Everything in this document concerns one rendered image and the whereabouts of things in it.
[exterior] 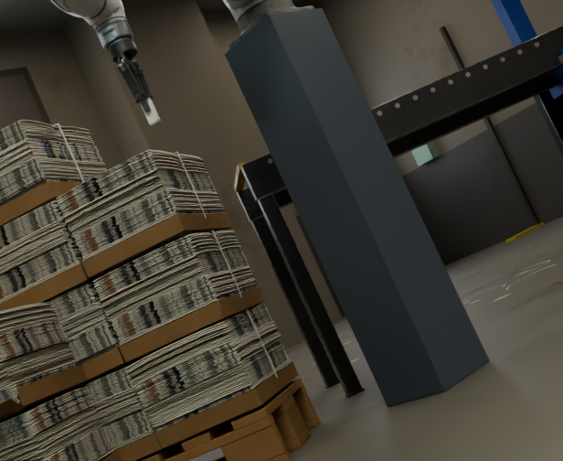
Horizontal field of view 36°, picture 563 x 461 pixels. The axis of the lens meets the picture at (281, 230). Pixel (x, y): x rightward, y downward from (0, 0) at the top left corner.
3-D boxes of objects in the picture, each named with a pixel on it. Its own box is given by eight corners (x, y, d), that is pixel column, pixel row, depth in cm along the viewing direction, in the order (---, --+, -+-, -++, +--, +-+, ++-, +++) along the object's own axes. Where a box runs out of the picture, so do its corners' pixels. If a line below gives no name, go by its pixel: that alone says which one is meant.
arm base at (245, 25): (327, 8, 225) (318, -11, 225) (268, 16, 210) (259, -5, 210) (286, 42, 238) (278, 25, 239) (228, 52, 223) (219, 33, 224)
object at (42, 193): (54, 196, 218) (47, 180, 218) (-33, 243, 225) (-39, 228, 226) (84, 196, 233) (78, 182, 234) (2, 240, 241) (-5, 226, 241)
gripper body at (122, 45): (114, 53, 236) (128, 83, 235) (100, 48, 228) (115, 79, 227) (137, 40, 234) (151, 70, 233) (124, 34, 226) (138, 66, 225)
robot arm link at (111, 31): (90, 30, 228) (98, 50, 227) (118, 14, 226) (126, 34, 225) (104, 37, 237) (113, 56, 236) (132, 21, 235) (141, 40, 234)
